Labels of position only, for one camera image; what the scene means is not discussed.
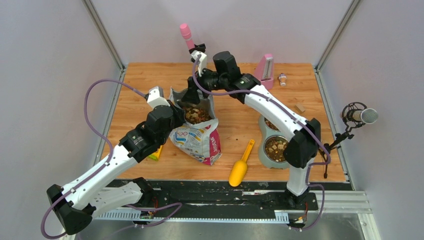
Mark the grey double pet bowl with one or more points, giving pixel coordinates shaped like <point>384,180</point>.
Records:
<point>272,145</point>

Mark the pink metronome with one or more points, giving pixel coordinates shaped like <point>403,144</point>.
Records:
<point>264,71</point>

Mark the pink microphone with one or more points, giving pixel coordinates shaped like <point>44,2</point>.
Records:
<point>186,34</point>

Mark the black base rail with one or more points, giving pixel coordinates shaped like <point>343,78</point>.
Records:
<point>217,200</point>

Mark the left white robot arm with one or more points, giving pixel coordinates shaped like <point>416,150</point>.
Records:
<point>77,203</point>

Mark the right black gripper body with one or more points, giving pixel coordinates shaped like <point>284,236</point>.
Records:
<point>212,82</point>

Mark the yellow triangular scraper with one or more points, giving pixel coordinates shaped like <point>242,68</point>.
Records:
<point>156,155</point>

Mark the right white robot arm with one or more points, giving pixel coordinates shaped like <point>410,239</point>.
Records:
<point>303,136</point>

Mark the wooden block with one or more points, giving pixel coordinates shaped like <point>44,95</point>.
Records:
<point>300,108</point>

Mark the yellow plastic scoop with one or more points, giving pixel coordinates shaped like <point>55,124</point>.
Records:
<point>240,167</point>

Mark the small figurine bottle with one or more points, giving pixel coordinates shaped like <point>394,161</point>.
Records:
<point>282,78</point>

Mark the black microphone stand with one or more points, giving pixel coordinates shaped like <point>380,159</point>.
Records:
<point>198,49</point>

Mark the pet food bag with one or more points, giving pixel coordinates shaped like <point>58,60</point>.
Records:
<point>198,137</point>

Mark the silver condenser microphone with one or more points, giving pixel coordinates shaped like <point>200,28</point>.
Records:
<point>357,114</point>

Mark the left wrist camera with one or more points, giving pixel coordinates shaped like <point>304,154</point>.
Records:
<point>156,98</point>

